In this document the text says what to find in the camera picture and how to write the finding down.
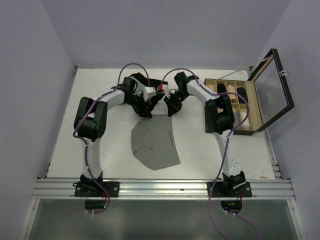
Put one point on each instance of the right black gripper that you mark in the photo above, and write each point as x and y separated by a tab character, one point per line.
173	107

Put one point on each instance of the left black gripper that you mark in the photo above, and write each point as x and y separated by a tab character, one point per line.
143	110

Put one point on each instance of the grey underwear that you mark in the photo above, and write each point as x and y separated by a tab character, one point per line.
153	142

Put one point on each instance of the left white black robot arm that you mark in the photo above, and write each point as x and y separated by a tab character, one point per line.
91	122

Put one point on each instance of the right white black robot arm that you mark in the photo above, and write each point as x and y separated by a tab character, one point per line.
219	120

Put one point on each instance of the black rolled underwear left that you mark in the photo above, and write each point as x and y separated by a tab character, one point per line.
221	88

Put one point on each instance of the black rolled underwear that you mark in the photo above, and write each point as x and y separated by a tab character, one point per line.
221	88
243	93

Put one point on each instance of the beige rolled underwear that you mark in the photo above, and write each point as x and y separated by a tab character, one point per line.
231	90

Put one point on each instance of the black rolled underwear right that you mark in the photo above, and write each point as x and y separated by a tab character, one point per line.
243	93

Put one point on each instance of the white rolled underwear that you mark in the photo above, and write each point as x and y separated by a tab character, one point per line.
246	122

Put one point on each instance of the wooden compartment box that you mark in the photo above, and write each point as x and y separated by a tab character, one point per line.
253	112

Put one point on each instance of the glass box lid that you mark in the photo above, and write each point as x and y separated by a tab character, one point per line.
272	89

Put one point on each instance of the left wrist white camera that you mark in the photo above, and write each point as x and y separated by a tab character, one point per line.
148	93

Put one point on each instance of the wrist white camera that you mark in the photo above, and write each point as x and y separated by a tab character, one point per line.
148	93
164	89

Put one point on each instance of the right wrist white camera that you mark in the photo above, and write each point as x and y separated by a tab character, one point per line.
164	89

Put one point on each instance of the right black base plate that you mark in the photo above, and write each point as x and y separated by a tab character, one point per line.
221	190

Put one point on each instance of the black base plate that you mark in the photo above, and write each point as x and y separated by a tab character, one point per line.
221	190
112	188

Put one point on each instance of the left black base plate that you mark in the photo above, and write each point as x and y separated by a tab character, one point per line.
112	188

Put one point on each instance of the aluminium mounting rail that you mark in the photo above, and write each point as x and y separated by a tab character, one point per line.
150	189

